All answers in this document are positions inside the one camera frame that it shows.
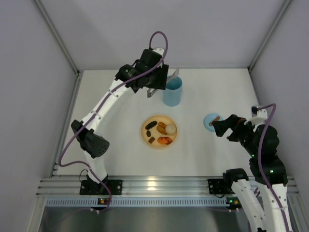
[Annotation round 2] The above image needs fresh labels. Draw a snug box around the brown square chocolate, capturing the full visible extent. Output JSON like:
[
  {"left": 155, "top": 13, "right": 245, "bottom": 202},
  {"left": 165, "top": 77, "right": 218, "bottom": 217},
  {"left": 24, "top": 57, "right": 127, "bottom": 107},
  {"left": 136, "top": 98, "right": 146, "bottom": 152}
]
[{"left": 148, "top": 137, "right": 155, "bottom": 144}]

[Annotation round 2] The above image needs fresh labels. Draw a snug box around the aluminium frame post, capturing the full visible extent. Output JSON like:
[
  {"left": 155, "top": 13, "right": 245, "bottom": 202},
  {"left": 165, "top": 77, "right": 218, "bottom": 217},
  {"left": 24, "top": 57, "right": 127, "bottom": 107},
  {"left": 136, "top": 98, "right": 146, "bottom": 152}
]
[
  {"left": 32, "top": 0, "right": 80, "bottom": 76},
  {"left": 248, "top": 0, "right": 294, "bottom": 74}
]

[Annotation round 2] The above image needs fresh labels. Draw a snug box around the red orange fried piece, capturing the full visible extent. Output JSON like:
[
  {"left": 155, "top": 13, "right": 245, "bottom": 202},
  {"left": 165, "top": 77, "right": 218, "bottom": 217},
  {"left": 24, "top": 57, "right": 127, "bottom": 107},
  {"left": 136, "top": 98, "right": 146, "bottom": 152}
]
[{"left": 157, "top": 137, "right": 173, "bottom": 145}]

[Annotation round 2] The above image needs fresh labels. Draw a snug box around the perforated cable duct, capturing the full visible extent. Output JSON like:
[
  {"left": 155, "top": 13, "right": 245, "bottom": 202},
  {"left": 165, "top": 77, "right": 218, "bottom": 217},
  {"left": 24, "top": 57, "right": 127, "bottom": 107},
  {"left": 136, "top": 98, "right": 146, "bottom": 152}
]
[{"left": 46, "top": 197, "right": 228, "bottom": 207}]

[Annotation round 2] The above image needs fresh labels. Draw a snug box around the light blue lid with strap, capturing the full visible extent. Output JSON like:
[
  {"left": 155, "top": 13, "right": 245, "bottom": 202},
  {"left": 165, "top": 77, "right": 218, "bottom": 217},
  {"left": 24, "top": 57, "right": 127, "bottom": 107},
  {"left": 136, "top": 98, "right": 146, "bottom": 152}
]
[{"left": 203, "top": 113, "right": 223, "bottom": 132}]

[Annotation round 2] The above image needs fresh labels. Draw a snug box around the light blue cylindrical container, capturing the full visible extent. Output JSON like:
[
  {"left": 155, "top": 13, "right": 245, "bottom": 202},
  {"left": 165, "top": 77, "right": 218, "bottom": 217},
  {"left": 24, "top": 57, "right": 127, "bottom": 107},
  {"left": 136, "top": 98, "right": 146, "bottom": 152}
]
[{"left": 163, "top": 77, "right": 183, "bottom": 107}]

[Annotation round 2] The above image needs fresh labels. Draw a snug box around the aluminium frame post left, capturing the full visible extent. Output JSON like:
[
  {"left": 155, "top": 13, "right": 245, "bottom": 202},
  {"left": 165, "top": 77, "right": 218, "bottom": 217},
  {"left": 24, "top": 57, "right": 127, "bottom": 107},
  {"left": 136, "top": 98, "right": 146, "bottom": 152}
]
[{"left": 32, "top": 0, "right": 80, "bottom": 76}]

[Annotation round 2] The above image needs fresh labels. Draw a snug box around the beige round plate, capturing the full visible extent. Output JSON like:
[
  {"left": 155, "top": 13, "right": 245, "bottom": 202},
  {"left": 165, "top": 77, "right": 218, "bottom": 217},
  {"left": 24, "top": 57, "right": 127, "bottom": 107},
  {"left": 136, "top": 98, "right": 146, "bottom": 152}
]
[{"left": 140, "top": 115, "right": 178, "bottom": 149}]

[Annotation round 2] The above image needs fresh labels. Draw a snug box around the black spiky sea cucumber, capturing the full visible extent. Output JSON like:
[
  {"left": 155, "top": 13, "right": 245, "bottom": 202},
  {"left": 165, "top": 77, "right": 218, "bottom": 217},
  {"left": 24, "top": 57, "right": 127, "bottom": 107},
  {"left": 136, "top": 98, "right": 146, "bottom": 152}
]
[{"left": 145, "top": 121, "right": 157, "bottom": 130}]

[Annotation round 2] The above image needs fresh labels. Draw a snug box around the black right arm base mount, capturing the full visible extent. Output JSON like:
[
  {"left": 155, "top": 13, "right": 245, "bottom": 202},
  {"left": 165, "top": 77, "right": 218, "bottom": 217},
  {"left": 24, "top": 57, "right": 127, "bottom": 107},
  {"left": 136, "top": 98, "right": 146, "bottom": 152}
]
[{"left": 208, "top": 178, "right": 229, "bottom": 195}]

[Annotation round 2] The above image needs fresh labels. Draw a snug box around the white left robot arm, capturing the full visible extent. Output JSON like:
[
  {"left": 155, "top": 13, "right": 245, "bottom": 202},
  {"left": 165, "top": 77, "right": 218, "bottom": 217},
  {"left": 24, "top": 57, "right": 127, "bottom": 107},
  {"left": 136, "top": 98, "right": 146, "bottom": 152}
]
[{"left": 71, "top": 48, "right": 169, "bottom": 195}]

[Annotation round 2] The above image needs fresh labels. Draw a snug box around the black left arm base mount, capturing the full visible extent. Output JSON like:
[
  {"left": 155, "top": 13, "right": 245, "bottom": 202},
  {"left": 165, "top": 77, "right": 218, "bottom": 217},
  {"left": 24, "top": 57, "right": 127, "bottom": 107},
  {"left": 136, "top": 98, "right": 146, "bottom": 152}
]
[{"left": 79, "top": 179, "right": 123, "bottom": 196}]

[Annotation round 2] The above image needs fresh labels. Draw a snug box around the orange fried nugget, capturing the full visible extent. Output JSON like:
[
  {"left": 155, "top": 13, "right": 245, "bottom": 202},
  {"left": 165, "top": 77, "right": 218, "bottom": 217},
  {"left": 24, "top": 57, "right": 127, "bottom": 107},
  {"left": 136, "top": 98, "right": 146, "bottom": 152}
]
[
  {"left": 157, "top": 126, "right": 167, "bottom": 135},
  {"left": 158, "top": 122, "right": 167, "bottom": 128}
]

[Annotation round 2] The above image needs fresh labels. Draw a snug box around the aluminium frame post right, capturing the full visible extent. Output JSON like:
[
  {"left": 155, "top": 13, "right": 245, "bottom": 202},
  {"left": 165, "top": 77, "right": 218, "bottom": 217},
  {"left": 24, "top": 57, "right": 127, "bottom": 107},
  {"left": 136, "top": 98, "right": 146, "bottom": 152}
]
[{"left": 248, "top": 0, "right": 294, "bottom": 74}]

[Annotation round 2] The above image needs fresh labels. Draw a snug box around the aluminium front rail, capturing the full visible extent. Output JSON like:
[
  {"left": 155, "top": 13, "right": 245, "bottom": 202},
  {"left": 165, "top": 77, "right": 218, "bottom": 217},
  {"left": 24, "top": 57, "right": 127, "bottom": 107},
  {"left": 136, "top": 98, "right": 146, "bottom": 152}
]
[{"left": 36, "top": 175, "right": 300, "bottom": 196}]

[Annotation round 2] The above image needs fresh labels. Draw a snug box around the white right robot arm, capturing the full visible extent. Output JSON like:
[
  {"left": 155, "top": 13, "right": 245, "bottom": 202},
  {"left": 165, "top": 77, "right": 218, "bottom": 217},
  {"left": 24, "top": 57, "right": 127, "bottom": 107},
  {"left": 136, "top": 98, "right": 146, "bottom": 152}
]
[{"left": 211, "top": 103, "right": 293, "bottom": 232}]

